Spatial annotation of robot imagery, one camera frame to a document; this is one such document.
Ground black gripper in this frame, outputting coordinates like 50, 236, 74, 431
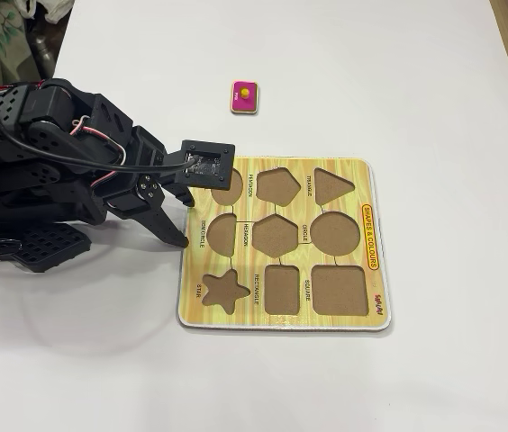
95, 125, 195, 250

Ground pink rectangle piece yellow pin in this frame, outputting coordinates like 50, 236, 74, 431
229, 79, 261, 115

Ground black robot base grid plate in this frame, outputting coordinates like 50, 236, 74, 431
8, 220, 94, 275

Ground wooden shape puzzle board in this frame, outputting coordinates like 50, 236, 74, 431
176, 156, 394, 333

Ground dark metal bottle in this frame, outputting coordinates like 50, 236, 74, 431
32, 30, 59, 77

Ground black camera cable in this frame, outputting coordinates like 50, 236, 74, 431
0, 101, 201, 175

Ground black square wrist camera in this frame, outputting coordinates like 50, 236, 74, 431
179, 139, 237, 190

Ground red white servo wire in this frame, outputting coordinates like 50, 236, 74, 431
71, 114, 128, 190

